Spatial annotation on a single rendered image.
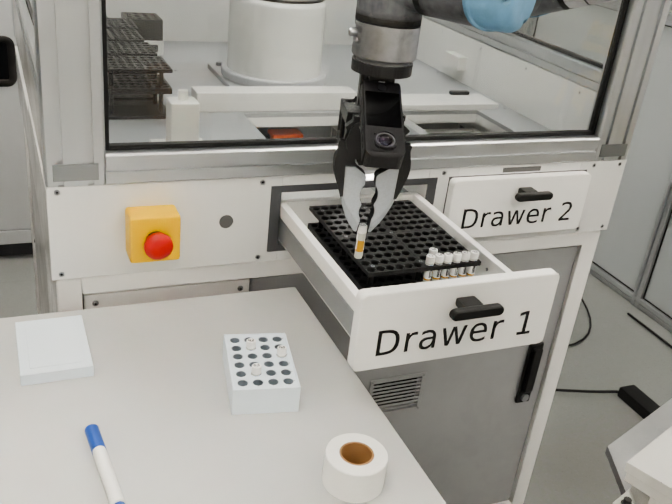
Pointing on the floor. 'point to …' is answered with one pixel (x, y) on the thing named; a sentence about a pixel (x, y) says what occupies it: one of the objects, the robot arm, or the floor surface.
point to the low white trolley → (189, 412)
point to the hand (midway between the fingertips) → (363, 224)
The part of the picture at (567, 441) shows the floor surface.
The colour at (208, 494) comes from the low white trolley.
